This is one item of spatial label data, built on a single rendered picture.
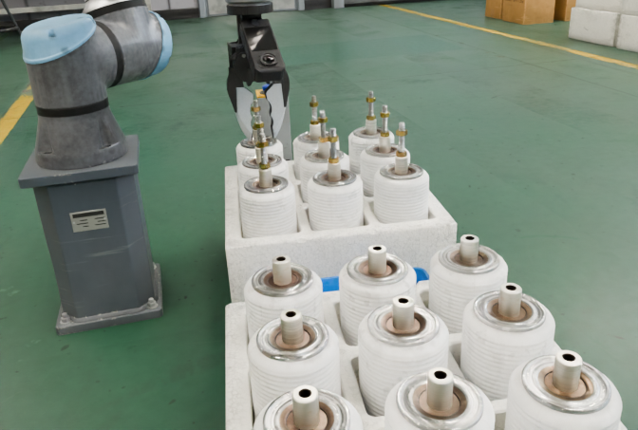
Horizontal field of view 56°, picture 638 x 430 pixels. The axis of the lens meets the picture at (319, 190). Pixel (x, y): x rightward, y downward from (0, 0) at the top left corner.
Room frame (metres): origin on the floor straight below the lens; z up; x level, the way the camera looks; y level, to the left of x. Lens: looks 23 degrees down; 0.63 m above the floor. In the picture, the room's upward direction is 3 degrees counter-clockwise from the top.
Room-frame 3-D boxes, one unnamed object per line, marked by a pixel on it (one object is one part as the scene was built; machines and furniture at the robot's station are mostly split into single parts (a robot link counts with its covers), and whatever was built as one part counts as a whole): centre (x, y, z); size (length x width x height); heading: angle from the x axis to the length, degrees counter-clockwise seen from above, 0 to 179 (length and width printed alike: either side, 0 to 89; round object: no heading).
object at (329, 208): (0.97, -0.03, 0.16); 0.10 x 0.10 x 0.18
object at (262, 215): (0.95, 0.09, 0.16); 0.10 x 0.10 x 0.18
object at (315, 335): (0.52, 0.03, 0.25); 0.08 x 0.08 x 0.01
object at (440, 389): (0.42, -0.10, 0.26); 0.02 x 0.02 x 0.03
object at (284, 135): (1.36, 0.10, 0.16); 0.07 x 0.07 x 0.31; 7
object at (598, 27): (3.62, -1.81, 0.09); 0.39 x 0.39 x 0.18; 15
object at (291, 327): (0.52, 0.03, 0.26); 0.02 x 0.02 x 0.03
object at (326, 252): (1.08, -0.01, 0.09); 0.39 x 0.39 x 0.18; 7
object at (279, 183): (0.95, 0.09, 0.25); 0.08 x 0.08 x 0.01
